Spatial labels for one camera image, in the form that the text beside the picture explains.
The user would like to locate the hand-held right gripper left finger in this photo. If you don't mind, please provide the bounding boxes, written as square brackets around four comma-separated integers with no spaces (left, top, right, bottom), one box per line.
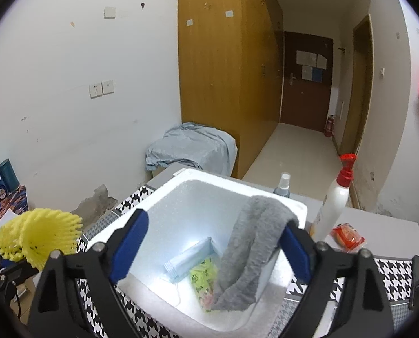
[28,208,150,338]

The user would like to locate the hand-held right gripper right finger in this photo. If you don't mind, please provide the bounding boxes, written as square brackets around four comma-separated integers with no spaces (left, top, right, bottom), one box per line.
[279,220,395,338]

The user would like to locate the grey sock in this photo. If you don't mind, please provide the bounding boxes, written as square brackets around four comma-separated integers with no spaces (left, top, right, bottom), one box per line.
[211,195,300,312]

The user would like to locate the yellow foam net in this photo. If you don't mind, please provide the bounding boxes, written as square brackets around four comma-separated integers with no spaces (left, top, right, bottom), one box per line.
[0,208,84,263]

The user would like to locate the white foam box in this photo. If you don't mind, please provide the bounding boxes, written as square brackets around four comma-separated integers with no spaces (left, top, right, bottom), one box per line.
[78,168,308,338]

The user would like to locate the blue face mask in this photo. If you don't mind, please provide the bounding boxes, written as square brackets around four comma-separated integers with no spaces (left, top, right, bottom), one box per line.
[163,237,220,307]

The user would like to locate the green tissue packet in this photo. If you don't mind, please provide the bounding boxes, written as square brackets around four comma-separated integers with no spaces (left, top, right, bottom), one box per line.
[189,255,224,312]

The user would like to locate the white paper sheet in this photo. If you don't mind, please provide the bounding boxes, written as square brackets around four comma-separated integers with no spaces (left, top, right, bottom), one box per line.
[0,209,20,233]

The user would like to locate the red snack packet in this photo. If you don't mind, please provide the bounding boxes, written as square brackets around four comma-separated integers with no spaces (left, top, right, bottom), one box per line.
[329,223,366,251]

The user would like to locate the white pump bottle red cap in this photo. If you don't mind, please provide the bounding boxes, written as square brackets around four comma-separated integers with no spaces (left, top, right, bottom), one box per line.
[310,153,358,242]

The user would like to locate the blue spray bottle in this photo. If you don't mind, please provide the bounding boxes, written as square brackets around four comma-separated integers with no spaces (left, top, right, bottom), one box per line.
[273,172,292,198]

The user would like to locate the dark teal box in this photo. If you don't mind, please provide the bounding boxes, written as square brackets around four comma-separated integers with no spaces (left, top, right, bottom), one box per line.
[0,159,20,194]

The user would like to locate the houndstooth tablecloth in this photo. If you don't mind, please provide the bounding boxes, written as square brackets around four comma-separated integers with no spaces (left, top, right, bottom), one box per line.
[68,186,419,338]

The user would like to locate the blue grey cloth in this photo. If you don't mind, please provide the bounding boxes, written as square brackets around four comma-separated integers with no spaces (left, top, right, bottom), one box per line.
[145,123,237,177]

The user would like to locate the black smartphone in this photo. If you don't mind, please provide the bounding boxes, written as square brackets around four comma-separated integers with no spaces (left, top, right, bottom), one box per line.
[408,255,419,310]

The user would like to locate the red fire extinguisher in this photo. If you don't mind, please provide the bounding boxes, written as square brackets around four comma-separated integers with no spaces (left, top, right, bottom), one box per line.
[324,114,336,138]

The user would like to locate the dark brown door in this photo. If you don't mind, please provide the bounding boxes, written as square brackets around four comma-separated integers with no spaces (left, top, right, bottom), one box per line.
[280,31,333,135]

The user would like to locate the light wooden side door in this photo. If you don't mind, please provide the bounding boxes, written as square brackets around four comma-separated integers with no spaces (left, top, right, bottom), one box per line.
[340,14,374,159]

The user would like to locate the blue paper notice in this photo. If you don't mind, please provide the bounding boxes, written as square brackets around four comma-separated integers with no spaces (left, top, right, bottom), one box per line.
[302,66,323,81]

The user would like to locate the wooden wardrobe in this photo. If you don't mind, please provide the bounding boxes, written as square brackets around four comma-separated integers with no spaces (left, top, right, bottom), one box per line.
[178,0,284,180]

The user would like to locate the white paper notice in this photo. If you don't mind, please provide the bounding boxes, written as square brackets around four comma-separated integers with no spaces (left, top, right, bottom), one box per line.
[296,50,327,68]

